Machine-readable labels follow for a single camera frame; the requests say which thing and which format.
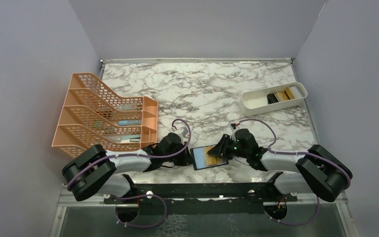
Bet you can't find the black mounting rail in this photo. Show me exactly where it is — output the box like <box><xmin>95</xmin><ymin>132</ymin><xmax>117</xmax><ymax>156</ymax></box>
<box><xmin>104</xmin><ymin>182</ymin><xmax>297</xmax><ymax>215</ymax></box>

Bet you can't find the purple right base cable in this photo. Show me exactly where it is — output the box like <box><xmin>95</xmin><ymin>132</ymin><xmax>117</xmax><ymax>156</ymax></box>
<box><xmin>264</xmin><ymin>196</ymin><xmax>321</xmax><ymax>227</ymax></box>

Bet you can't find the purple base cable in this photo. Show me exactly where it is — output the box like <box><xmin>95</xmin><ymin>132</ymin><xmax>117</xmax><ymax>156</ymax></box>
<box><xmin>264</xmin><ymin>196</ymin><xmax>321</xmax><ymax>227</ymax></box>
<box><xmin>114</xmin><ymin>195</ymin><xmax>168</xmax><ymax>229</ymax></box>

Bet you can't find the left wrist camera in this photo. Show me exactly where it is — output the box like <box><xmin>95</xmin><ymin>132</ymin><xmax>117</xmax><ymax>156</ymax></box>
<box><xmin>174</xmin><ymin>127</ymin><xmax>189</xmax><ymax>141</ymax></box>

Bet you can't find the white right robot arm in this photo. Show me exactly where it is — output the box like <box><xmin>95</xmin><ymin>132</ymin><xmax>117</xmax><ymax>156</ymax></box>
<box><xmin>207</xmin><ymin>128</ymin><xmax>353</xmax><ymax>202</ymax></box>

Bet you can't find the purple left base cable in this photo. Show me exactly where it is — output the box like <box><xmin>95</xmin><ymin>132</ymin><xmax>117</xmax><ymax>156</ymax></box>
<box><xmin>114</xmin><ymin>195</ymin><xmax>168</xmax><ymax>229</ymax></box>

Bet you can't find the black card holder wallet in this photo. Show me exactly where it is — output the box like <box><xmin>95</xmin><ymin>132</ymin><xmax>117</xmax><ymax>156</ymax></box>
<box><xmin>189</xmin><ymin>145</ymin><xmax>228</xmax><ymax>170</ymax></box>

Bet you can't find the yellow card in tray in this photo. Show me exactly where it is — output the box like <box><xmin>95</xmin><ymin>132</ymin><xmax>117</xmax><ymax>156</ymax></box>
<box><xmin>274</xmin><ymin>91</ymin><xmax>295</xmax><ymax>102</ymax></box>

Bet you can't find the white plastic tray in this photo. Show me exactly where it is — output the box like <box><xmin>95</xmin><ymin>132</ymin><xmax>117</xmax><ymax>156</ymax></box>
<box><xmin>239</xmin><ymin>82</ymin><xmax>308</xmax><ymax>116</ymax></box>

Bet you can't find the stack of white cards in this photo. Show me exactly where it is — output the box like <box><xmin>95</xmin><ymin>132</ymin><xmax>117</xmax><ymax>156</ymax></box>
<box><xmin>288</xmin><ymin>86</ymin><xmax>303</xmax><ymax>99</ymax></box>

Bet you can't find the black card in tray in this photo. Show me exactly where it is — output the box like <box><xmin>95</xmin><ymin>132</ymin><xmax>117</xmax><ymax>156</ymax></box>
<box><xmin>267</xmin><ymin>94</ymin><xmax>279</xmax><ymax>104</ymax></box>

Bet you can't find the blue box in rack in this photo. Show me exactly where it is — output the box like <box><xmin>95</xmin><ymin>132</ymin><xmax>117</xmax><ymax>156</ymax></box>
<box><xmin>117</xmin><ymin>119</ymin><xmax>142</xmax><ymax>126</ymax></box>

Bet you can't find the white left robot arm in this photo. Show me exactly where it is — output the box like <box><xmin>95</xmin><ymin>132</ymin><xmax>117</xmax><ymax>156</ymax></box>
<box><xmin>62</xmin><ymin>128</ymin><xmax>192</xmax><ymax>203</ymax></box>

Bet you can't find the grey box in rack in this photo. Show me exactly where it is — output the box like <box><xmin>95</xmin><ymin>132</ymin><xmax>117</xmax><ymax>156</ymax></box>
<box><xmin>114</xmin><ymin>103</ymin><xmax>139</xmax><ymax>112</ymax></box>

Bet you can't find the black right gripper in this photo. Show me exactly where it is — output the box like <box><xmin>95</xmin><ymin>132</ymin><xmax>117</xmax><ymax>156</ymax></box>
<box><xmin>207</xmin><ymin>133</ymin><xmax>249</xmax><ymax>160</ymax></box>

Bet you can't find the orange file organizer rack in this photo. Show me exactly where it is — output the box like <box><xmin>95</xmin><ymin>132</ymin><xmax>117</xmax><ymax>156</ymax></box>
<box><xmin>52</xmin><ymin>73</ymin><xmax>158</xmax><ymax>158</ymax></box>

